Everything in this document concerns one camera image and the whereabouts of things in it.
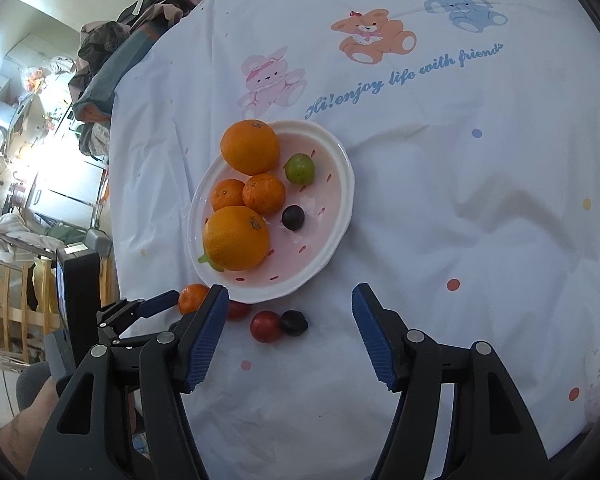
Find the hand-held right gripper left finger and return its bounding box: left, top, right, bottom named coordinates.
left=26, top=284, right=230, bottom=480

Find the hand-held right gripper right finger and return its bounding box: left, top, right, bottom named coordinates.
left=351, top=282, right=551, bottom=480

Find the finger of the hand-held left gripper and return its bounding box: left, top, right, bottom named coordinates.
left=99, top=289, right=181, bottom=336
left=100, top=324, right=177, bottom=351

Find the small mandarin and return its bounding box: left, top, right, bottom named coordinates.
left=242, top=173, right=286, bottom=215
left=210, top=178, right=247, bottom=212
left=178, top=283, right=211, bottom=316

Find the dark purple plum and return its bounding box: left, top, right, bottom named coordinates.
left=280, top=310, right=309, bottom=337
left=281, top=204, right=306, bottom=232

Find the large orange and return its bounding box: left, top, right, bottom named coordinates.
left=202, top=205, right=272, bottom=272
left=220, top=119, right=281, bottom=176

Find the pink strawberry-pattern plate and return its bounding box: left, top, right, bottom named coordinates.
left=187, top=119, right=356, bottom=304

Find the person's left forearm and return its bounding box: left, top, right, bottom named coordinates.
left=0, top=384, right=59, bottom=467

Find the grey folding chair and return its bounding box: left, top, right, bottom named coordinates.
left=85, top=227, right=114, bottom=257

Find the white cabinet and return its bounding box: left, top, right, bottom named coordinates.
left=30, top=160, right=106, bottom=226

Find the grey-teal cushion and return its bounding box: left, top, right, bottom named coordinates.
left=74, top=25, right=167, bottom=123

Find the pile of clothes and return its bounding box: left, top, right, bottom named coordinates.
left=69, top=0, right=211, bottom=91

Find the wooden rail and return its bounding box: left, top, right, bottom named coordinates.
left=0, top=250, right=63, bottom=366

